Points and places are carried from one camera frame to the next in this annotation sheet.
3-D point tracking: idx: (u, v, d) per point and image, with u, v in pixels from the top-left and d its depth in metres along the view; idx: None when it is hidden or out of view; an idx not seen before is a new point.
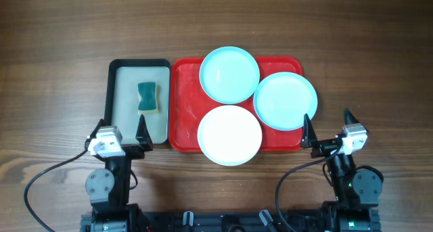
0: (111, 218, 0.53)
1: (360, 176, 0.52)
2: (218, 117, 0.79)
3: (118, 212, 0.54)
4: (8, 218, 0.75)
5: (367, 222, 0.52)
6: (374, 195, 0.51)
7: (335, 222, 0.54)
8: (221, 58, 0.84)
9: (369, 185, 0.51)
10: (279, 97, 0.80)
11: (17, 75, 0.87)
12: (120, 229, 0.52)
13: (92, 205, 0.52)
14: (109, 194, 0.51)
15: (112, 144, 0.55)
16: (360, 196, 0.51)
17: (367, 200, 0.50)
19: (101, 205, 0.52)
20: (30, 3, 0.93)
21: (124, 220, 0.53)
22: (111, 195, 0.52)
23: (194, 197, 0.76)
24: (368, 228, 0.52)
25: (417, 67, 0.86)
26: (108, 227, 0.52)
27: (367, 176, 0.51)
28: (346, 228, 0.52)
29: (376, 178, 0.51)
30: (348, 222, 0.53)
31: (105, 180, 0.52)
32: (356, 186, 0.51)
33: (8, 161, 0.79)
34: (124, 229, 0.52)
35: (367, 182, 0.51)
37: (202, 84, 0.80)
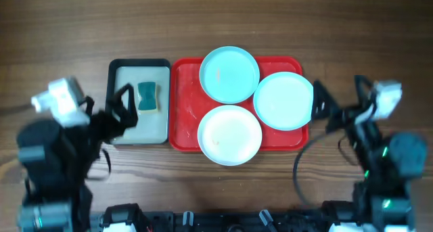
0: (47, 199, 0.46)
1: (398, 141, 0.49)
2: (218, 117, 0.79)
3: (59, 184, 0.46)
4: (9, 218, 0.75)
5: (406, 199, 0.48)
6: (410, 164, 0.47)
7: (365, 205, 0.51)
8: (221, 58, 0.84)
9: (408, 151, 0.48)
10: (279, 97, 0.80)
11: (17, 76, 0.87)
12: (59, 212, 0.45)
13: (25, 164, 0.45)
14: (42, 147, 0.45)
15: (63, 98, 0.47)
16: (399, 162, 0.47)
17: (408, 168, 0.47)
19: (35, 166, 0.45)
20: (30, 3, 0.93)
21: (63, 202, 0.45)
22: (51, 150, 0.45)
23: (194, 197, 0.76)
24: (407, 206, 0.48)
25: (417, 66, 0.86)
26: (40, 207, 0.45)
27: (402, 138, 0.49)
28: (381, 207, 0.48)
29: (415, 142, 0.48)
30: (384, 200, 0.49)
31: (42, 132, 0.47)
32: (395, 151, 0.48)
33: (8, 162, 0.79)
34: (64, 214, 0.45)
35: (406, 146, 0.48)
37: (202, 84, 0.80)
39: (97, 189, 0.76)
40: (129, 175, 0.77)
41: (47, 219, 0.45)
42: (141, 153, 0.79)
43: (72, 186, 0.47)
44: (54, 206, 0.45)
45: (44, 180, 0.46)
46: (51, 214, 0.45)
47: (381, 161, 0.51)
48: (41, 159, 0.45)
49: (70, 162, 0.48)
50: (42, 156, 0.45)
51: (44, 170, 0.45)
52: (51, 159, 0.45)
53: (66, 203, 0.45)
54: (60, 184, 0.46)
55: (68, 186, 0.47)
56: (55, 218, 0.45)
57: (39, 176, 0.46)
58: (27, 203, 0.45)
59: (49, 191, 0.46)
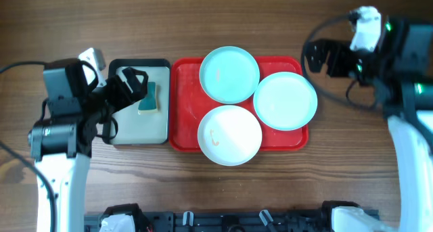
0: (57, 122, 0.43)
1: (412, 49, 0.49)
2: (218, 117, 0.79)
3: (72, 113, 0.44)
4: (9, 218, 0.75)
5: None
6: (415, 59, 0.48)
7: (394, 91, 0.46)
8: (221, 58, 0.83)
9: (410, 44, 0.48)
10: (279, 97, 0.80)
11: (17, 75, 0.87)
12: (65, 133, 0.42)
13: (46, 87, 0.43)
14: (66, 70, 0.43)
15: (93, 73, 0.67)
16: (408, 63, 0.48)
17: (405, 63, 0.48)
19: (55, 84, 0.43)
20: (30, 2, 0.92)
21: (74, 125, 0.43)
22: (72, 75, 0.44)
23: (194, 197, 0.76)
24: None
25: None
26: (51, 129, 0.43)
27: (417, 26, 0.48)
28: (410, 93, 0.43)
29: (419, 32, 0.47)
30: (413, 86, 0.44)
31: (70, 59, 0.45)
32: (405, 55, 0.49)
33: (7, 162, 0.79)
34: (71, 135, 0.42)
35: (413, 41, 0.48)
37: (202, 84, 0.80)
39: (97, 189, 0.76)
40: (129, 175, 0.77)
41: (54, 141, 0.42)
42: (141, 153, 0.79)
43: (82, 113, 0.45)
44: (63, 128, 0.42)
45: (57, 105, 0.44)
46: (59, 136, 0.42)
47: (398, 70, 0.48)
48: (61, 80, 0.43)
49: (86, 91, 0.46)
50: (65, 79, 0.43)
51: (61, 93, 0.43)
52: (68, 82, 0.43)
53: (74, 126, 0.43)
54: (72, 110, 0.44)
55: (78, 112, 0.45)
56: (61, 140, 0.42)
57: (53, 101, 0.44)
58: (37, 125, 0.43)
59: (61, 115, 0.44)
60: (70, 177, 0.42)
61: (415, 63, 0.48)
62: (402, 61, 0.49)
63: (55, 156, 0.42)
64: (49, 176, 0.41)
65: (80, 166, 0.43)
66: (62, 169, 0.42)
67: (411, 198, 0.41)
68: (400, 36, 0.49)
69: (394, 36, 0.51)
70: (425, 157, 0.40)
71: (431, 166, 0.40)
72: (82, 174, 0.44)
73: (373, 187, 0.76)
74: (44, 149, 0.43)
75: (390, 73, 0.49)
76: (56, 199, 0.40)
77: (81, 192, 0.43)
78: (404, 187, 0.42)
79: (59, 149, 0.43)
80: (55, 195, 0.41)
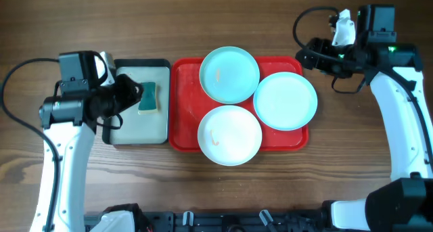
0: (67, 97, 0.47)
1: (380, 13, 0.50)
2: (217, 117, 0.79)
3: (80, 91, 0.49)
4: (8, 218, 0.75)
5: (409, 51, 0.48)
6: (385, 32, 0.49)
7: (371, 55, 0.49)
8: (221, 58, 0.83)
9: (379, 19, 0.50)
10: (279, 97, 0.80)
11: (17, 75, 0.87)
12: (73, 104, 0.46)
13: (60, 70, 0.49)
14: (80, 55, 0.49)
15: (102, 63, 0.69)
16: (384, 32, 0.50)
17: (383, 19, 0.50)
19: (70, 66, 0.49)
20: (30, 2, 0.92)
21: (80, 99, 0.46)
22: (85, 61, 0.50)
23: (194, 197, 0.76)
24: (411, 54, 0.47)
25: None
26: (59, 101, 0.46)
27: (383, 7, 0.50)
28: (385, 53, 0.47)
29: (385, 9, 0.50)
30: (385, 48, 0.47)
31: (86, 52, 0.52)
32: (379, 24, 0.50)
33: (7, 162, 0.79)
34: (78, 106, 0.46)
35: (381, 16, 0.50)
37: (202, 84, 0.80)
39: (97, 189, 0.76)
40: (129, 175, 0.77)
41: (61, 112, 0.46)
42: (141, 153, 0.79)
43: (89, 92, 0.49)
44: (71, 101, 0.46)
45: (69, 85, 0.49)
46: (67, 107, 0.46)
47: (371, 42, 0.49)
48: (74, 63, 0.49)
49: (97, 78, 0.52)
50: (78, 63, 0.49)
51: (73, 75, 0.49)
52: (80, 65, 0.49)
53: (80, 99, 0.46)
54: (80, 89, 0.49)
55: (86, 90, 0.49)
56: (68, 111, 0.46)
57: (65, 81, 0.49)
58: (47, 99, 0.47)
59: (69, 93, 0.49)
60: (74, 143, 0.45)
61: (387, 35, 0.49)
62: (377, 34, 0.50)
63: (61, 124, 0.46)
64: (55, 141, 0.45)
65: (84, 134, 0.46)
66: (67, 135, 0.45)
67: (395, 140, 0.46)
68: (367, 14, 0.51)
69: (362, 15, 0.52)
70: (402, 101, 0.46)
71: (411, 111, 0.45)
72: (85, 142, 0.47)
73: (373, 187, 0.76)
74: (53, 119, 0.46)
75: (366, 46, 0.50)
76: (60, 161, 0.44)
77: (83, 157, 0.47)
78: (393, 147, 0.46)
79: (65, 119, 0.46)
80: (60, 158, 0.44)
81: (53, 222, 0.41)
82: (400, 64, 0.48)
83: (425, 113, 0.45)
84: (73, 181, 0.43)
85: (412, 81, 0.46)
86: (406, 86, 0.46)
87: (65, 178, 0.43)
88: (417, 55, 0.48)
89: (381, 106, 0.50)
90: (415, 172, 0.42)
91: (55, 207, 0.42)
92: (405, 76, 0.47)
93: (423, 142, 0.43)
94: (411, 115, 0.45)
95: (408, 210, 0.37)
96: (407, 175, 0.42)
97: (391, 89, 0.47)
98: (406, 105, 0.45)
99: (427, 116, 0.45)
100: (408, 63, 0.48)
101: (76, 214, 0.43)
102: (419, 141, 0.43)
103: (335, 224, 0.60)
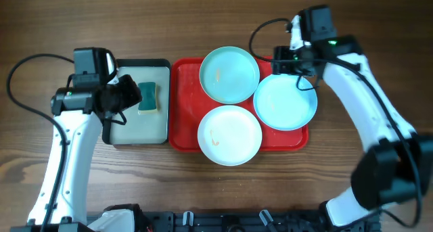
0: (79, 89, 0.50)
1: (317, 14, 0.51)
2: (218, 116, 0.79)
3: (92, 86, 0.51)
4: (8, 218, 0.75)
5: (349, 40, 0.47)
6: (325, 31, 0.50)
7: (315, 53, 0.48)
8: (221, 58, 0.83)
9: (318, 20, 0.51)
10: (279, 97, 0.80)
11: (17, 75, 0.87)
12: (84, 98, 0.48)
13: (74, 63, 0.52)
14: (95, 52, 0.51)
15: None
16: (322, 31, 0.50)
17: (320, 19, 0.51)
19: (83, 61, 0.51)
20: (30, 2, 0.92)
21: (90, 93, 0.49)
22: (98, 57, 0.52)
23: (194, 197, 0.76)
24: (350, 45, 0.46)
25: (417, 67, 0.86)
26: (72, 93, 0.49)
27: (318, 9, 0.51)
28: (326, 48, 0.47)
29: (320, 11, 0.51)
30: (327, 43, 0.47)
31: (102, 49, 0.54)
32: (318, 24, 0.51)
33: (7, 161, 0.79)
34: (88, 100, 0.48)
35: (319, 17, 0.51)
37: (202, 84, 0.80)
39: (97, 189, 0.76)
40: (129, 175, 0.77)
41: (74, 103, 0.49)
42: (141, 153, 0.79)
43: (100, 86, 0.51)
44: (82, 94, 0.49)
45: (81, 79, 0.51)
46: (79, 99, 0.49)
47: (315, 42, 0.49)
48: (88, 59, 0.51)
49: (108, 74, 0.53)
50: (91, 59, 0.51)
51: (86, 70, 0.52)
52: (93, 62, 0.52)
53: (90, 93, 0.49)
54: (92, 84, 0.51)
55: (97, 85, 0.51)
56: (80, 103, 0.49)
57: (78, 75, 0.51)
58: (60, 90, 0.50)
59: (81, 86, 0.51)
60: (82, 129, 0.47)
61: (327, 32, 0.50)
62: (318, 33, 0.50)
63: (72, 112, 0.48)
64: (64, 126, 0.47)
65: (92, 123, 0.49)
66: (76, 122, 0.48)
67: (358, 120, 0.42)
68: (306, 19, 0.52)
69: (303, 20, 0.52)
70: (351, 80, 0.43)
71: (362, 86, 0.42)
72: (92, 131, 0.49)
73: None
74: (64, 107, 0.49)
75: (310, 47, 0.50)
76: (67, 145, 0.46)
77: (88, 146, 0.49)
78: (358, 126, 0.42)
79: (76, 108, 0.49)
80: (68, 143, 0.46)
81: (56, 201, 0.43)
82: (344, 51, 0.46)
83: (377, 87, 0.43)
84: (78, 165, 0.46)
85: (357, 63, 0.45)
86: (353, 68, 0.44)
87: (72, 161, 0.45)
88: (358, 45, 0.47)
89: (339, 93, 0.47)
90: (381, 138, 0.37)
91: (60, 187, 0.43)
92: (350, 61, 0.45)
93: (381, 110, 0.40)
94: (365, 90, 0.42)
95: (388, 176, 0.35)
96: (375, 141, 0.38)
97: (341, 74, 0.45)
98: (357, 84, 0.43)
99: (378, 88, 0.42)
100: (350, 50, 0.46)
101: (78, 197, 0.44)
102: (376, 109, 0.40)
103: (335, 222, 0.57)
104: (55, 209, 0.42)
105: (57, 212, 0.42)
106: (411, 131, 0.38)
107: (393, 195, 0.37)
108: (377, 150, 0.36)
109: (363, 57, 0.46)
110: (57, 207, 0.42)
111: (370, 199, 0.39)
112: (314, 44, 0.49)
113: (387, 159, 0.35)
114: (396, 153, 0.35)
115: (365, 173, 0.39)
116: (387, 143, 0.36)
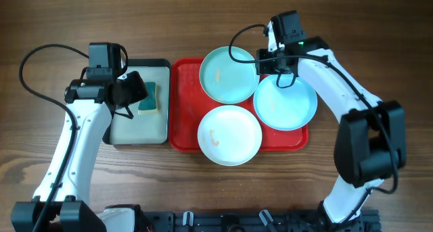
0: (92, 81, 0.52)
1: (287, 20, 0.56)
2: (222, 113, 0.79)
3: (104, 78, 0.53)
4: (9, 218, 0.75)
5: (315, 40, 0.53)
6: (296, 34, 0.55)
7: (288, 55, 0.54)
8: (221, 58, 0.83)
9: (289, 25, 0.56)
10: (279, 97, 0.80)
11: (17, 75, 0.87)
12: (97, 88, 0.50)
13: (88, 57, 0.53)
14: (109, 47, 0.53)
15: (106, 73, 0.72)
16: (292, 35, 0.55)
17: (290, 24, 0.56)
19: (97, 55, 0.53)
20: (30, 2, 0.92)
21: (103, 85, 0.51)
22: (112, 53, 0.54)
23: (194, 197, 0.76)
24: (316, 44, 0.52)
25: (417, 66, 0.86)
26: (85, 84, 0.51)
27: (287, 15, 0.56)
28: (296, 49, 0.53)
29: (289, 17, 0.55)
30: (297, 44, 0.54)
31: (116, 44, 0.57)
32: (289, 29, 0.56)
33: (8, 162, 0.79)
34: (100, 90, 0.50)
35: (290, 22, 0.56)
37: (202, 84, 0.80)
39: (97, 189, 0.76)
40: (129, 175, 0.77)
41: (86, 94, 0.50)
42: (141, 153, 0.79)
43: (113, 80, 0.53)
44: (95, 85, 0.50)
45: (95, 72, 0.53)
46: (92, 90, 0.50)
47: (288, 47, 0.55)
48: (103, 53, 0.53)
49: (120, 69, 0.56)
50: (106, 54, 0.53)
51: (100, 63, 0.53)
52: (108, 57, 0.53)
53: (103, 85, 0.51)
54: (105, 77, 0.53)
55: (109, 79, 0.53)
56: (93, 93, 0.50)
57: (91, 67, 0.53)
58: (74, 81, 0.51)
59: (95, 78, 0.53)
60: (93, 117, 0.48)
61: (298, 35, 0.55)
62: (289, 36, 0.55)
63: (84, 101, 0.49)
64: (76, 111, 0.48)
65: (102, 112, 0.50)
66: (88, 109, 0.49)
67: (331, 101, 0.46)
68: (278, 24, 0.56)
69: (275, 26, 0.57)
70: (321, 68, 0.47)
71: (331, 72, 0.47)
72: (101, 120, 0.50)
73: None
74: (77, 97, 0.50)
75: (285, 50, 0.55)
76: (78, 130, 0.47)
77: (97, 132, 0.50)
78: (333, 108, 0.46)
79: (88, 98, 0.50)
80: (78, 127, 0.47)
81: (61, 181, 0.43)
82: (312, 49, 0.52)
83: (344, 71, 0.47)
84: (86, 149, 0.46)
85: (324, 55, 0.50)
86: (322, 59, 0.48)
87: (80, 145, 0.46)
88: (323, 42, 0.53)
89: (313, 84, 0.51)
90: (351, 109, 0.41)
91: (67, 166, 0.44)
92: (318, 55, 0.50)
93: (350, 89, 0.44)
94: (333, 75, 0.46)
95: (360, 143, 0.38)
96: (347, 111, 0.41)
97: (311, 66, 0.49)
98: (327, 71, 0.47)
99: (345, 72, 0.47)
100: (317, 47, 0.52)
101: (83, 179, 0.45)
102: (346, 88, 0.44)
103: (333, 219, 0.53)
104: (59, 188, 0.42)
105: (61, 191, 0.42)
106: (377, 101, 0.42)
107: (371, 166, 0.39)
108: (348, 120, 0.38)
109: (329, 51, 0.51)
110: (61, 187, 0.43)
111: (350, 175, 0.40)
112: (289, 47, 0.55)
113: (357, 126, 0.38)
114: (365, 122, 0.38)
115: (342, 150, 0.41)
116: (356, 113, 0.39)
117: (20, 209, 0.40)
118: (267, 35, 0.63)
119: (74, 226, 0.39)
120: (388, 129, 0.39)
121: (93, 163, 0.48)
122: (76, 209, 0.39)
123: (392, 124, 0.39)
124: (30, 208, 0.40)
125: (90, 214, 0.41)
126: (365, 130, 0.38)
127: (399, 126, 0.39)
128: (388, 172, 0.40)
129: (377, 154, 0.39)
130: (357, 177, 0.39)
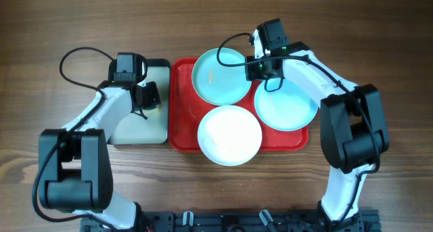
0: (117, 82, 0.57)
1: (273, 28, 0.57)
2: (224, 111, 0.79)
3: (126, 80, 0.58)
4: (8, 218, 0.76)
5: (298, 44, 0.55)
6: (281, 40, 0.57)
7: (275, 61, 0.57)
8: (214, 60, 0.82)
9: (273, 32, 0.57)
10: (279, 99, 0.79)
11: (17, 75, 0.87)
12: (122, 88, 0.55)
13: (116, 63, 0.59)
14: (134, 57, 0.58)
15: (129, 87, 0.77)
16: (277, 42, 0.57)
17: (275, 32, 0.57)
19: (123, 62, 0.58)
20: (30, 2, 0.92)
21: (126, 86, 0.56)
22: (137, 60, 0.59)
23: (194, 197, 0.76)
24: (299, 48, 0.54)
25: (417, 66, 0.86)
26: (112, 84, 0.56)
27: (271, 23, 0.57)
28: (281, 53, 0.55)
29: (275, 25, 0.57)
30: (281, 48, 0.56)
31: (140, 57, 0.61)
32: (274, 35, 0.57)
33: (7, 162, 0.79)
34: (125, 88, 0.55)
35: (275, 30, 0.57)
37: (195, 88, 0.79)
39: None
40: (129, 175, 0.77)
41: (112, 88, 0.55)
42: (141, 153, 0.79)
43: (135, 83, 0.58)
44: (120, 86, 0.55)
45: (120, 76, 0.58)
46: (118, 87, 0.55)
47: (273, 51, 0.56)
48: (128, 61, 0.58)
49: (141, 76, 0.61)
50: (130, 61, 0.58)
51: (126, 70, 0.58)
52: (132, 63, 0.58)
53: (128, 86, 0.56)
54: (128, 80, 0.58)
55: (132, 82, 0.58)
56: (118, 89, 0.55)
57: (118, 72, 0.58)
58: (103, 82, 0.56)
59: (119, 80, 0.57)
60: (119, 95, 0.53)
61: (282, 41, 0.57)
62: (275, 42, 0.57)
63: (113, 89, 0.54)
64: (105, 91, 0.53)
65: (124, 98, 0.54)
66: (116, 90, 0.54)
67: (314, 94, 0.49)
68: (263, 32, 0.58)
69: (262, 33, 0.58)
70: (302, 65, 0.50)
71: (312, 68, 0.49)
72: (122, 104, 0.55)
73: (373, 187, 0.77)
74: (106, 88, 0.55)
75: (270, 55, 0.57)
76: (105, 99, 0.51)
77: (118, 110, 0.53)
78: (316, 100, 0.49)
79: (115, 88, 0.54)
80: (106, 97, 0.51)
81: (88, 120, 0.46)
82: (294, 51, 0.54)
83: (324, 66, 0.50)
84: (110, 111, 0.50)
85: (304, 55, 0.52)
86: (302, 57, 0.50)
87: (107, 105, 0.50)
88: (306, 47, 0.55)
89: (299, 82, 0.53)
90: (329, 95, 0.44)
91: (94, 113, 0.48)
92: (299, 55, 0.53)
93: (329, 80, 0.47)
94: (313, 71, 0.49)
95: (342, 122, 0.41)
96: (325, 97, 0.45)
97: (293, 65, 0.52)
98: (307, 67, 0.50)
99: (325, 67, 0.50)
100: (300, 49, 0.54)
101: None
102: (323, 79, 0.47)
103: (331, 216, 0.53)
104: (84, 124, 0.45)
105: (86, 126, 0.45)
106: (354, 86, 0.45)
107: (354, 149, 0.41)
108: (327, 104, 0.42)
109: (310, 51, 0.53)
110: (86, 123, 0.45)
111: (337, 161, 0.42)
112: (274, 53, 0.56)
113: (337, 109, 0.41)
114: (343, 105, 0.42)
115: (328, 137, 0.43)
116: (336, 97, 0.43)
117: (45, 134, 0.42)
118: (252, 43, 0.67)
119: (93, 149, 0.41)
120: (367, 111, 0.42)
121: (108, 131, 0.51)
122: (97, 134, 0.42)
123: (369, 105, 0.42)
124: (55, 134, 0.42)
125: (104, 148, 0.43)
126: (344, 112, 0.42)
127: (376, 108, 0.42)
128: (372, 155, 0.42)
129: (360, 136, 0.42)
130: (344, 162, 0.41)
